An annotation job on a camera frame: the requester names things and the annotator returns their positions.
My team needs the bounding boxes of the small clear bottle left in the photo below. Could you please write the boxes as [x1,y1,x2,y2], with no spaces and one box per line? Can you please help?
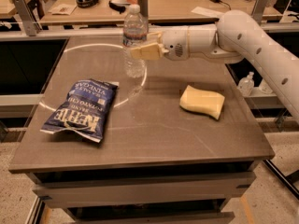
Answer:
[237,72,254,96]

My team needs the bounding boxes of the grey metal bracket middle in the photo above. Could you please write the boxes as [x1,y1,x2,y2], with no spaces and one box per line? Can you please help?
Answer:
[137,0,149,18]

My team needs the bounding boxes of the grey metal bracket right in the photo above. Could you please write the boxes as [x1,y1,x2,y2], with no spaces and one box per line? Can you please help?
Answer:
[251,0,268,23]

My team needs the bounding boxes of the small clear bottle right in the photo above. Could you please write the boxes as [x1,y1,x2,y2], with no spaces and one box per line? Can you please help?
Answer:
[259,79,273,94]

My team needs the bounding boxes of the grey metal bracket left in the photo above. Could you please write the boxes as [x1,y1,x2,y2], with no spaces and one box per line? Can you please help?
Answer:
[12,0,40,36]

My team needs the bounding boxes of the grey drawer cabinet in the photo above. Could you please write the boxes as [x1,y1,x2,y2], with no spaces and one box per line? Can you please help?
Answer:
[32,160,256,224]

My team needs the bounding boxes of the clear plastic water bottle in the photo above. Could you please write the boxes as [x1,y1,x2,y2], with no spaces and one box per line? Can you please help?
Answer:
[122,5,148,78]

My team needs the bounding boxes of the blue kettle chip bag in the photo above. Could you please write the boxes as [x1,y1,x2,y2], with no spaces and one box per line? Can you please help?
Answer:
[41,79,118,143]

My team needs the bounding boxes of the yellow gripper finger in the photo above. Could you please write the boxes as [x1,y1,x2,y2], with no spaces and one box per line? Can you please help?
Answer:
[129,42,169,61]
[147,32,163,44]

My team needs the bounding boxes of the grey metal bracket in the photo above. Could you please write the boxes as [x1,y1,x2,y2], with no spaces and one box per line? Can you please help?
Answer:
[12,0,40,36]
[251,0,268,23]
[137,0,149,18]

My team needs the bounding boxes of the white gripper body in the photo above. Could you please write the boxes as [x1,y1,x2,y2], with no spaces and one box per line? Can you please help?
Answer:
[162,26,189,61]

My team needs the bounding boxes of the paper card on desk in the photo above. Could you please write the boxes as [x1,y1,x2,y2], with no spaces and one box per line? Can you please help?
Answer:
[50,4,77,15]

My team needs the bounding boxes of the small clear bottle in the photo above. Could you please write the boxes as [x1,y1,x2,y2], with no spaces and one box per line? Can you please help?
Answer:
[237,72,254,96]
[259,79,273,94]

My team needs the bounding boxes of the yellow sponge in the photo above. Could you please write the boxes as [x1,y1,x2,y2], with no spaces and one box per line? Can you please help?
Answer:
[179,85,225,119]

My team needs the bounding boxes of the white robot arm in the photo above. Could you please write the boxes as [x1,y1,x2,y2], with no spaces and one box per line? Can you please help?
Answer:
[128,10,299,121]

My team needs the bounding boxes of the white paper sheet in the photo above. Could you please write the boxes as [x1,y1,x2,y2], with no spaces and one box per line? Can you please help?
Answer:
[192,7,223,19]

